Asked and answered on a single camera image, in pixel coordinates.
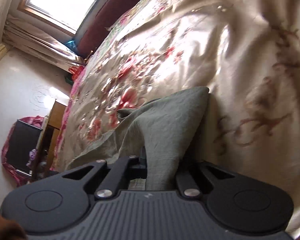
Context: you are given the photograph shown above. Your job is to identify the sage green pants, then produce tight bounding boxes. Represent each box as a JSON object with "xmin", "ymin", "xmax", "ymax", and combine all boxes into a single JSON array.
[{"xmin": 67, "ymin": 87, "xmax": 209, "ymax": 191}]

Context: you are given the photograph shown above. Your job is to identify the operator hand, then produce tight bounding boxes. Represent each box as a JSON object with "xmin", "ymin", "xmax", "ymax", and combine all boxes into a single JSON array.
[{"xmin": 0, "ymin": 215, "xmax": 27, "ymax": 240}]

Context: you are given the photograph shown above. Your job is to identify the wooden tv cabinet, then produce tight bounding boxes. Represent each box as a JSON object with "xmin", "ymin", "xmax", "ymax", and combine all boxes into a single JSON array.
[{"xmin": 31, "ymin": 100, "xmax": 66, "ymax": 181}]

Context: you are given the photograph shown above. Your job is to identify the television with pink cover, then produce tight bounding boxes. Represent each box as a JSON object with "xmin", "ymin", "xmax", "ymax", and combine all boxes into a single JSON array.
[{"xmin": 1, "ymin": 115, "xmax": 45, "ymax": 187}]

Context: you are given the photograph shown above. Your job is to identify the floral satin bedspread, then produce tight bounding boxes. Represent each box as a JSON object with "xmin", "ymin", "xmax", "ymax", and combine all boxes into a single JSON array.
[{"xmin": 53, "ymin": 0, "xmax": 300, "ymax": 238}]

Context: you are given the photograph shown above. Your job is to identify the window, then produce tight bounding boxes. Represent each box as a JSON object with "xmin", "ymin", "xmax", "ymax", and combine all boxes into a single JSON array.
[{"xmin": 18, "ymin": 0, "xmax": 101, "ymax": 36}]

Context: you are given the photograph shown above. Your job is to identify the beige curtain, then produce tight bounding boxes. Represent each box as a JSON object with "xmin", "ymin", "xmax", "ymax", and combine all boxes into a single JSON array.
[{"xmin": 2, "ymin": 15, "xmax": 85, "ymax": 72}]

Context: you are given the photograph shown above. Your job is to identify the maroon padded bed rail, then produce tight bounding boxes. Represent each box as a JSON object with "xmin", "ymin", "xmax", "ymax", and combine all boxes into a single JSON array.
[{"xmin": 74, "ymin": 0, "xmax": 140, "ymax": 57}]

